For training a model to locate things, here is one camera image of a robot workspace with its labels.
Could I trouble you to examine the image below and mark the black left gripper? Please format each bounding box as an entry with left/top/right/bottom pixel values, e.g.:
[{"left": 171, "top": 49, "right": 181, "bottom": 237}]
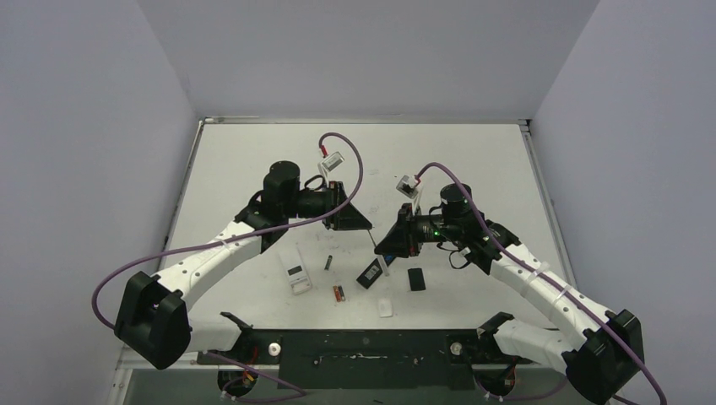
[{"left": 284, "top": 181, "right": 372, "bottom": 230}]

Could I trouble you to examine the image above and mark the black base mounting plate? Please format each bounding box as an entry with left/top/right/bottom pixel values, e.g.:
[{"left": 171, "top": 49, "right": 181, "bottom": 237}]
[{"left": 223, "top": 329, "right": 522, "bottom": 390}]

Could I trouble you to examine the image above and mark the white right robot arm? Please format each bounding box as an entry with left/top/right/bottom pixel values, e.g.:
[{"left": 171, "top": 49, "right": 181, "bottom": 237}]
[{"left": 375, "top": 178, "right": 644, "bottom": 404}]

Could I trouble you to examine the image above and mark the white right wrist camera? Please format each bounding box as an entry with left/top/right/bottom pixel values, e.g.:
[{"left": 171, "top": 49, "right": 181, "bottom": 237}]
[{"left": 396, "top": 175, "right": 423, "bottom": 203}]

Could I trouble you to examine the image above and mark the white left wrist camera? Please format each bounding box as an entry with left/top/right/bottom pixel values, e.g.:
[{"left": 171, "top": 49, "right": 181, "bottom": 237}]
[{"left": 317, "top": 152, "right": 344, "bottom": 178}]

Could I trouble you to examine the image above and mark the white red remote control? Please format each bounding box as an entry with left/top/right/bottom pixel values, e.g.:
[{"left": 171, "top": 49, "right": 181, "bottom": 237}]
[{"left": 279, "top": 246, "right": 312, "bottom": 295}]

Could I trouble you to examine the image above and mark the black battery cover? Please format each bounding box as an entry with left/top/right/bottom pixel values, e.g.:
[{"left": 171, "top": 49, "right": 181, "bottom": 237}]
[{"left": 407, "top": 267, "right": 426, "bottom": 292}]

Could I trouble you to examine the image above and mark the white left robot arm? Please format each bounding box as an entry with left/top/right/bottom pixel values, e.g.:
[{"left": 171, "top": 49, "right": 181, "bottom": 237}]
[{"left": 113, "top": 161, "right": 372, "bottom": 370}]

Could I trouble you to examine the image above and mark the black bar tool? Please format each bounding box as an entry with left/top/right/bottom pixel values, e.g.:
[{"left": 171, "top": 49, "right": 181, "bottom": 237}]
[{"left": 355, "top": 255, "right": 396, "bottom": 289}]

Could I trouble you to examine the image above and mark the white battery cover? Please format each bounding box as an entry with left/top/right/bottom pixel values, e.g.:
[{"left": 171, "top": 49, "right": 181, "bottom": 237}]
[{"left": 377, "top": 298, "right": 393, "bottom": 318}]

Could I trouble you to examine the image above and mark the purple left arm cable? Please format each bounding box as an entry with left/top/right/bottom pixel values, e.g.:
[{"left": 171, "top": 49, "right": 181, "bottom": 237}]
[{"left": 90, "top": 132, "right": 365, "bottom": 331}]

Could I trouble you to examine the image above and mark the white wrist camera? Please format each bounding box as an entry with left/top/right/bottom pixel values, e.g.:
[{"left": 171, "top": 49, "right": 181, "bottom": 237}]
[
  {"left": 317, "top": 152, "right": 344, "bottom": 178},
  {"left": 396, "top": 175, "right": 423, "bottom": 203}
]

